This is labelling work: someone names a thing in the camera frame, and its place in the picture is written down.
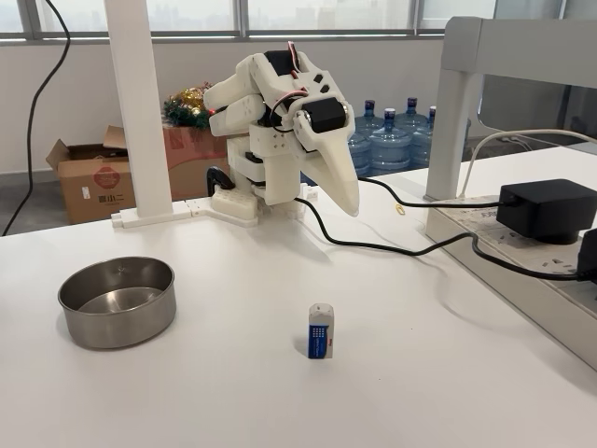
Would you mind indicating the small white and blue box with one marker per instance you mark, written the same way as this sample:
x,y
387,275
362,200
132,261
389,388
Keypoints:
x,y
321,336

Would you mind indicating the reddish closed cardboard box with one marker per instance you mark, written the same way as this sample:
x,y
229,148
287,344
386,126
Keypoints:
x,y
186,163

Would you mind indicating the open brown cardboard box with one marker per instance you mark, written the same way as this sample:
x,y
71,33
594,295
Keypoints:
x,y
79,186

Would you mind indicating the round metal bowl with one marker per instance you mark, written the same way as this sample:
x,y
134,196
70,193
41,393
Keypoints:
x,y
116,326

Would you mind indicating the yellow paper clip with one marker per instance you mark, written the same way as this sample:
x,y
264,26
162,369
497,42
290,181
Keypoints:
x,y
399,209

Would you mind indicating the tinsel Christmas wreath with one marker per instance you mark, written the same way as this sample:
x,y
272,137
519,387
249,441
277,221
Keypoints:
x,y
186,109

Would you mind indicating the white desk shelf riser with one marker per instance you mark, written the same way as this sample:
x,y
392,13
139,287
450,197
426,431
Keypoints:
x,y
459,46

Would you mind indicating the large white power strip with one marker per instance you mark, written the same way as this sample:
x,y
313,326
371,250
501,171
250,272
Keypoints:
x,y
513,280

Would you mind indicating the black power adapter brick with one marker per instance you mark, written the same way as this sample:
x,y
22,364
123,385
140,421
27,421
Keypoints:
x,y
541,210

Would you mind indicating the black plug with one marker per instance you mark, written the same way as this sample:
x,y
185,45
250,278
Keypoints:
x,y
588,256

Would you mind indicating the white camera post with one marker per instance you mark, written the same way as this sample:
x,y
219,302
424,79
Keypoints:
x,y
135,116

